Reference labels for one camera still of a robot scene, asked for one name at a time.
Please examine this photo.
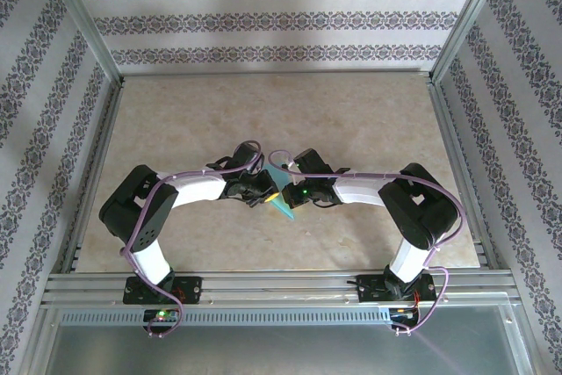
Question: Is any thin aluminium wall rail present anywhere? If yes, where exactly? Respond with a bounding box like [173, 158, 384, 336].
[119, 67, 435, 80]

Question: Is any wide aluminium mounting rail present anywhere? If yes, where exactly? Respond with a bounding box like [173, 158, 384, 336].
[41, 270, 522, 308]

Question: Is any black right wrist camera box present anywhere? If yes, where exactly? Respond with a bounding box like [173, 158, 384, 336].
[291, 148, 334, 175]

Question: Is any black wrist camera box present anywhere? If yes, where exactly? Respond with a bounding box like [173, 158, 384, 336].
[291, 148, 334, 175]
[230, 141, 265, 170]

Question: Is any left circuit board green light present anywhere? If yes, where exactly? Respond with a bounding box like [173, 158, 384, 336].
[143, 309, 179, 323]

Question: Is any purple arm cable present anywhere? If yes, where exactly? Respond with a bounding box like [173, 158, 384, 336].
[268, 149, 466, 335]
[119, 139, 266, 340]

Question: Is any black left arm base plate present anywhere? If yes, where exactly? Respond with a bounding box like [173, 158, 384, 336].
[122, 275, 204, 306]

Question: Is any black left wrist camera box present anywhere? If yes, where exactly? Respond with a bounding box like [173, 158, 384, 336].
[230, 141, 265, 170]

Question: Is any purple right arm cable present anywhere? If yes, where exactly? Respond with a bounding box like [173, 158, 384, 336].
[268, 149, 466, 335]

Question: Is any aluminium frame post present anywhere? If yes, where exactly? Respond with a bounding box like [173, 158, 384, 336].
[428, 0, 518, 84]
[37, 0, 125, 87]

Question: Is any grey metal sheet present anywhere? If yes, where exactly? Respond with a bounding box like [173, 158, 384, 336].
[38, 304, 542, 375]

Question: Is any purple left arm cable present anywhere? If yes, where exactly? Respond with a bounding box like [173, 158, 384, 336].
[119, 139, 266, 340]

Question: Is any aluminium side rail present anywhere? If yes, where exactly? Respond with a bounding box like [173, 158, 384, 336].
[61, 80, 127, 275]
[428, 80, 501, 271]

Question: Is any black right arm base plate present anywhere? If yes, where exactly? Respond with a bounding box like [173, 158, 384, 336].
[357, 273, 437, 305]

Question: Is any grey slotted cable duct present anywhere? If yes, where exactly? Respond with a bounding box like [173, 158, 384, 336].
[59, 307, 392, 326]

